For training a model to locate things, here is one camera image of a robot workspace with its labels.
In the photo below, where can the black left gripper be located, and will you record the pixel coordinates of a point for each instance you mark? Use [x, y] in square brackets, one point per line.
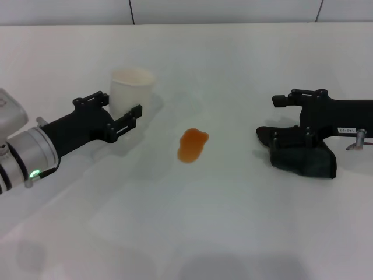
[75, 131]

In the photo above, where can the brown liquid stain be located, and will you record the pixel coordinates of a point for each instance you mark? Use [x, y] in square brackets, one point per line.
[192, 144]

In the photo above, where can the white paper cup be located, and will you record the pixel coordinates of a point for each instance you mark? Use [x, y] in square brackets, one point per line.
[131, 90]

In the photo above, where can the dark blue rag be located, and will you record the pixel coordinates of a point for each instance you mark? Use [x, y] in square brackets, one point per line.
[303, 161]

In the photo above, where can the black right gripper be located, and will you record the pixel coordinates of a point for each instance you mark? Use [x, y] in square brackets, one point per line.
[344, 116]

